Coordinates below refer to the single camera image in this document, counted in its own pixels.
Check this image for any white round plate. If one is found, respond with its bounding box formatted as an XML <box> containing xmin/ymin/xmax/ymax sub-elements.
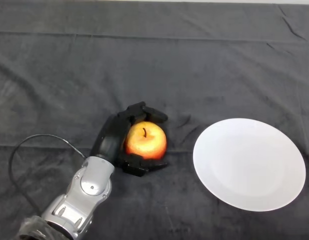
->
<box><xmin>192</xmin><ymin>117</ymin><xmax>307</xmax><ymax>212</ymax></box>

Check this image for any black cloth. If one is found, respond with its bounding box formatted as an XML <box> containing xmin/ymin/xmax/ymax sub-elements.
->
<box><xmin>0</xmin><ymin>0</ymin><xmax>309</xmax><ymax>240</ymax></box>

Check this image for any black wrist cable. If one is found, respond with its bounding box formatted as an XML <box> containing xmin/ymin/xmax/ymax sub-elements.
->
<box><xmin>8</xmin><ymin>134</ymin><xmax>87</xmax><ymax>216</ymax></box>

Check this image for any red yellow apple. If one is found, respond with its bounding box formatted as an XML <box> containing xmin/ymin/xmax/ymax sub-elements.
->
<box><xmin>125</xmin><ymin>121</ymin><xmax>168</xmax><ymax>161</ymax></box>

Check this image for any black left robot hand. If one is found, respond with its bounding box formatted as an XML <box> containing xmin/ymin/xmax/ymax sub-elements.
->
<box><xmin>89</xmin><ymin>101</ymin><xmax>169</xmax><ymax>178</ymax></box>

